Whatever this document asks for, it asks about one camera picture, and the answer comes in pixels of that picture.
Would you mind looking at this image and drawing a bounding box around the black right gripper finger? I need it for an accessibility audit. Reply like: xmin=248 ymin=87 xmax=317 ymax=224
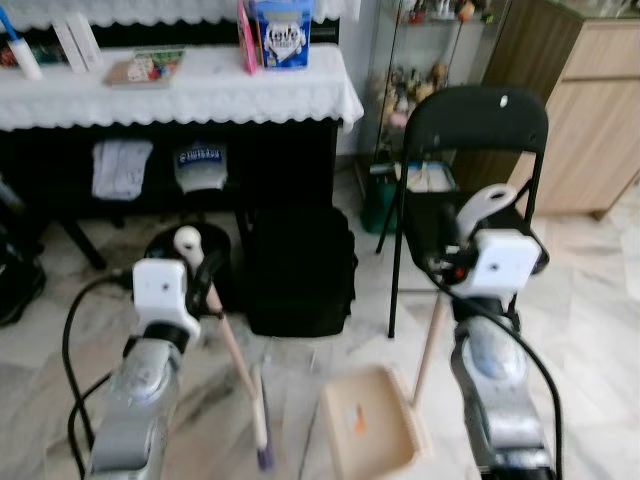
xmin=444 ymin=205 xmax=480 ymax=257

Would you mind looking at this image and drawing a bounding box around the beige long-handled broom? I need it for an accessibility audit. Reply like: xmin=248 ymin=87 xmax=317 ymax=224
xmin=172 ymin=226 xmax=274 ymax=471

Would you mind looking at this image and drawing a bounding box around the beige long-handled dustpan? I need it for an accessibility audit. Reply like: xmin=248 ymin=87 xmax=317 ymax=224
xmin=320 ymin=183 xmax=518 ymax=480

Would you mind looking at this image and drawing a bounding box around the green bottle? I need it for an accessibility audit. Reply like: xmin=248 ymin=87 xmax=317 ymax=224
xmin=360 ymin=163 xmax=401 ymax=235

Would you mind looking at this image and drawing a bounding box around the black backpack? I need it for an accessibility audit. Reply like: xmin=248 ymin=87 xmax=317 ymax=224
xmin=243 ymin=203 xmax=359 ymax=339

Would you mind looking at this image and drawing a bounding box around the white bag with blue print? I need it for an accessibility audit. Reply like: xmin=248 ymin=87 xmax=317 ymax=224
xmin=174 ymin=142 xmax=230 ymax=194

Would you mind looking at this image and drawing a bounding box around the black folding chair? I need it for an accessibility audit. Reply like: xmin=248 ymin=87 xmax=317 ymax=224
xmin=387 ymin=85 xmax=551 ymax=339

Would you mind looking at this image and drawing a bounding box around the black upright piano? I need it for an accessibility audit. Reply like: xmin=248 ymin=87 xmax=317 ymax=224
xmin=0 ymin=20 xmax=346 ymax=271

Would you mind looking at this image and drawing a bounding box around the white folded cloth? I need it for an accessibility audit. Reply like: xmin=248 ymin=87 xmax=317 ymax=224
xmin=92 ymin=138 xmax=154 ymax=201

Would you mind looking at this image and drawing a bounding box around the large white lace cloth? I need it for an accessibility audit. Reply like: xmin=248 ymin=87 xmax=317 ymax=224
xmin=0 ymin=45 xmax=364 ymax=133

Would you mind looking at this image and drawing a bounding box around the glass display cabinet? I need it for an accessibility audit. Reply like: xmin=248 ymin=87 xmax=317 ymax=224
xmin=362 ymin=0 xmax=506 ymax=206

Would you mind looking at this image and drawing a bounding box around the light wooden sideboard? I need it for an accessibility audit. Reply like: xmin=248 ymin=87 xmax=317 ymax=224
xmin=455 ymin=0 xmax=640 ymax=219

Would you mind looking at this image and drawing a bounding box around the black bag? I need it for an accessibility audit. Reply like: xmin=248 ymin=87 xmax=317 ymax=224
xmin=0 ymin=175 xmax=48 ymax=327

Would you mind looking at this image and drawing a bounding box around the flat picture book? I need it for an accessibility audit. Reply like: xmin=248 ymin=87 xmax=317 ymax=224
xmin=104 ymin=50 xmax=187 ymax=89

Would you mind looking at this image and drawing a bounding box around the pink book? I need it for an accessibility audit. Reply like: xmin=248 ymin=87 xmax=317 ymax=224
xmin=236 ymin=0 xmax=261 ymax=74

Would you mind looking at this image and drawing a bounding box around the blue printed box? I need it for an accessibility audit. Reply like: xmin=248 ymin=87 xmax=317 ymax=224
xmin=253 ymin=0 xmax=312 ymax=71

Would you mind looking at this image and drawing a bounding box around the slim white box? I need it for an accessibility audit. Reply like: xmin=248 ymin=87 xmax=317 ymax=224
xmin=70 ymin=14 xmax=103 ymax=69
xmin=52 ymin=20 xmax=81 ymax=73

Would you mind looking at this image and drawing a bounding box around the narrow white lace runner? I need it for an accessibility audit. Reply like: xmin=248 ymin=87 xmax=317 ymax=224
xmin=0 ymin=0 xmax=361 ymax=29

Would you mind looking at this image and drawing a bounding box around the white bottle with blue cap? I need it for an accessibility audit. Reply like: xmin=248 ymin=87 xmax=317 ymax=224
xmin=0 ymin=8 xmax=44 ymax=81

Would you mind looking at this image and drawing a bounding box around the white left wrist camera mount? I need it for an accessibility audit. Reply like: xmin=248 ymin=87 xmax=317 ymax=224
xmin=132 ymin=258 xmax=203 ymax=346

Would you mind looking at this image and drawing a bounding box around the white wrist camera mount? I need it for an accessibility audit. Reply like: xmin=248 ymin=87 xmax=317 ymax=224
xmin=132 ymin=258 xmax=203 ymax=346
xmin=455 ymin=230 xmax=543 ymax=303

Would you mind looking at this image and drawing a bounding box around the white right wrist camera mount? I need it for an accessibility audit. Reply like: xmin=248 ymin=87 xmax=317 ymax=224
xmin=455 ymin=230 xmax=543 ymax=303

